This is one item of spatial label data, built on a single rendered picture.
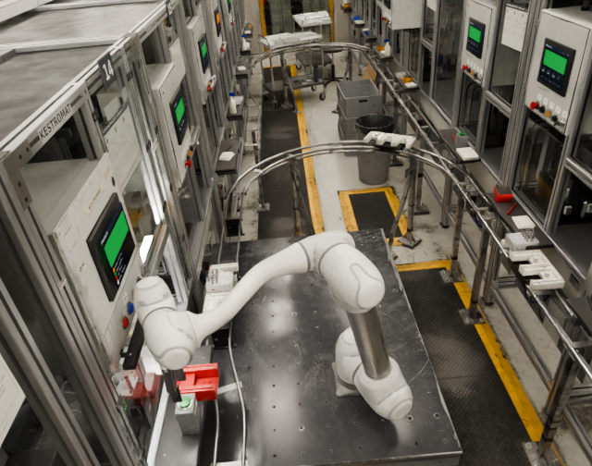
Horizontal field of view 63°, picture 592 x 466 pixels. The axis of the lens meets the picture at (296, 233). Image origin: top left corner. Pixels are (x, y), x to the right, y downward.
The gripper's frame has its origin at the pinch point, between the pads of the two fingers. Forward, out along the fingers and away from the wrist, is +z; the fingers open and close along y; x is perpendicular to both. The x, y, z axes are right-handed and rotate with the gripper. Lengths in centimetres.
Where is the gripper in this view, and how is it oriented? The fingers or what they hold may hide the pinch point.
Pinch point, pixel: (178, 385)
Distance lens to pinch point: 167.6
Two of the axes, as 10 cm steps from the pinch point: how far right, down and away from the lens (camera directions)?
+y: 0.7, 5.1, -8.6
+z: 0.8, 8.5, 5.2
